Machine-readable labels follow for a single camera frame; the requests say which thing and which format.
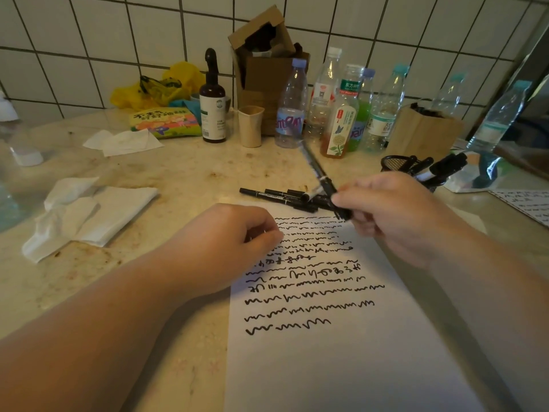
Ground person's right hand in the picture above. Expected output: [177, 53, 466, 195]
[330, 171, 471, 272]

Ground folded white napkin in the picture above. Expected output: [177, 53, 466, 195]
[75, 186, 160, 248]

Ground clear bottle purple cap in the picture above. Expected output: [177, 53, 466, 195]
[274, 58, 308, 149]

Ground flat white tissue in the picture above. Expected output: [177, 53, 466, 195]
[82, 128, 164, 158]

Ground beige cup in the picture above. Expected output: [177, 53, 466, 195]
[238, 105, 265, 149]

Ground water bottle teal cap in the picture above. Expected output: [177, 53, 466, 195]
[362, 64, 411, 153]
[466, 80, 532, 154]
[431, 72, 466, 116]

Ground colourful snack packet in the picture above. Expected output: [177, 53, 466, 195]
[128, 106, 202, 139]

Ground small white paper piece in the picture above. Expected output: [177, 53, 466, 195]
[450, 205, 488, 235]

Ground clear bottle white cap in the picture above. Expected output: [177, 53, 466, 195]
[304, 46, 343, 142]

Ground zigzag scribbled paper sheet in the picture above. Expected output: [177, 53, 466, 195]
[488, 189, 549, 228]

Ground open cardboard box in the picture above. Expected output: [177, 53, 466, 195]
[228, 5, 311, 136]

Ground person's right forearm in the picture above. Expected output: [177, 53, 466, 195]
[428, 227, 549, 412]

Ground green soda bottle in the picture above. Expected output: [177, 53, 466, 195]
[346, 68, 376, 153]

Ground brown spray bottle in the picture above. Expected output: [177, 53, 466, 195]
[198, 47, 228, 144]

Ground small cardboard box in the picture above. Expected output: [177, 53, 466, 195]
[385, 102, 466, 161]

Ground yellow plastic bag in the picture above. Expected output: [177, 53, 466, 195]
[110, 61, 206, 111]

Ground person's left forearm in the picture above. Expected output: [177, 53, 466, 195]
[0, 252, 189, 412]

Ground crumpled white tissue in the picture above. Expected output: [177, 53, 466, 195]
[21, 176, 100, 264]

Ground orange tea bottle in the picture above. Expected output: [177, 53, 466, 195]
[320, 64, 364, 159]

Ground black mesh pen holder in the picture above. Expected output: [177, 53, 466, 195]
[380, 154, 445, 193]

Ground white paper sheet fine scribbles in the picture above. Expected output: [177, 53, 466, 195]
[222, 204, 486, 412]

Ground clear plastic bag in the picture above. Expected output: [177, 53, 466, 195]
[444, 150, 514, 193]

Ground person's left hand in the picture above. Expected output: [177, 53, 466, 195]
[161, 203, 285, 301]

